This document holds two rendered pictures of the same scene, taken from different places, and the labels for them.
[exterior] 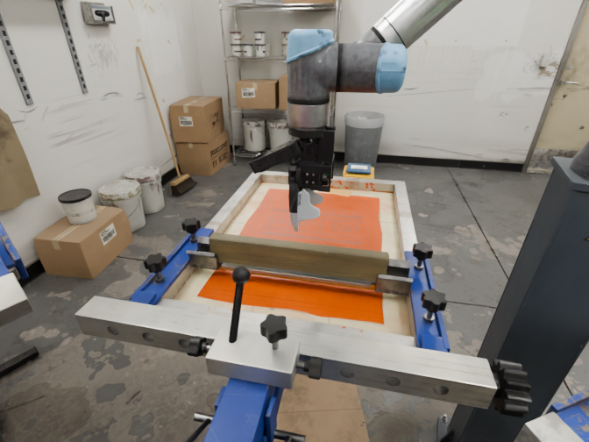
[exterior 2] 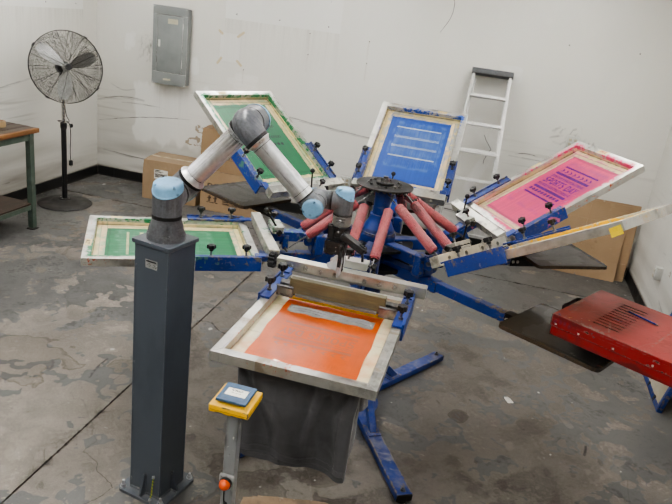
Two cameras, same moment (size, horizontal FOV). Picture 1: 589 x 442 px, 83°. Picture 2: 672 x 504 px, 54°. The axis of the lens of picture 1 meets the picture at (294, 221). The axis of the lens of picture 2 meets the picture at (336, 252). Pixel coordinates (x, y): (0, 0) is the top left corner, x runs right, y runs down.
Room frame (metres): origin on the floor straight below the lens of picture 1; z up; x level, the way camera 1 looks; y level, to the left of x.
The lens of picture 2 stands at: (3.12, -0.02, 2.13)
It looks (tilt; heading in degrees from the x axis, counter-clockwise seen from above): 20 degrees down; 180
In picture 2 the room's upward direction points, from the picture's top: 8 degrees clockwise
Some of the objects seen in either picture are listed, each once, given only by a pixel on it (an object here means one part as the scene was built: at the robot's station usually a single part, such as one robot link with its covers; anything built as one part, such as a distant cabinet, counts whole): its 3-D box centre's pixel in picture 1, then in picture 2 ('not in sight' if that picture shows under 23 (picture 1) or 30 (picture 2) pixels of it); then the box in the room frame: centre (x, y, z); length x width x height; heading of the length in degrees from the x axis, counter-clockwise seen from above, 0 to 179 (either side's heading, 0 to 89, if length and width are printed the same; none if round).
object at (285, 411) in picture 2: not in sight; (292, 418); (1.10, -0.10, 0.74); 0.45 x 0.03 x 0.43; 78
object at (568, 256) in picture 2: not in sight; (485, 258); (-0.42, 0.81, 0.91); 1.34 x 0.40 x 0.08; 108
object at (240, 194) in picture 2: not in sight; (290, 219); (-0.66, -0.33, 0.91); 1.34 x 0.40 x 0.08; 48
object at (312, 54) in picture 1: (311, 67); (343, 201); (0.61, -0.03, 1.42); 0.09 x 0.08 x 0.11; 85
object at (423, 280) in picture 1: (420, 301); (275, 288); (0.53, -0.27, 0.98); 0.30 x 0.05 x 0.07; 168
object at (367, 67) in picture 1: (368, 67); (318, 199); (0.62, -0.13, 1.42); 0.11 x 0.11 x 0.08; 85
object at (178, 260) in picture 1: (180, 267); (402, 316); (0.64, 0.28, 0.98); 0.30 x 0.05 x 0.07; 168
